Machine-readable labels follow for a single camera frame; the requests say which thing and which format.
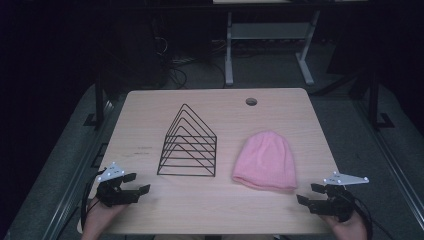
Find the pink knitted beanie hat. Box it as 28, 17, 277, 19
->
231, 130, 299, 194

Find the black metal stand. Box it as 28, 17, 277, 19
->
82, 72, 106, 130
367, 65, 396, 130

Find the tangle of floor cables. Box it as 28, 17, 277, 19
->
152, 35, 228, 91

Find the black wire rack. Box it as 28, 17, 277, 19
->
156, 103, 218, 178

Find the aluminium floor rail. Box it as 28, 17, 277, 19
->
352, 99, 424, 232
42, 99, 128, 240

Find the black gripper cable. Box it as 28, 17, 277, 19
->
352, 195, 398, 240
80, 168, 108, 232

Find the white metal frame desk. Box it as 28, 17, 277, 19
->
212, 0, 322, 87

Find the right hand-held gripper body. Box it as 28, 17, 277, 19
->
307, 171, 370, 223

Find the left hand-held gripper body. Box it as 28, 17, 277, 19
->
95, 161, 140, 208

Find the person's left hand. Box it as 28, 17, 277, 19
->
80, 196, 130, 240

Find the person's right hand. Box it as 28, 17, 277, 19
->
318, 211, 368, 240

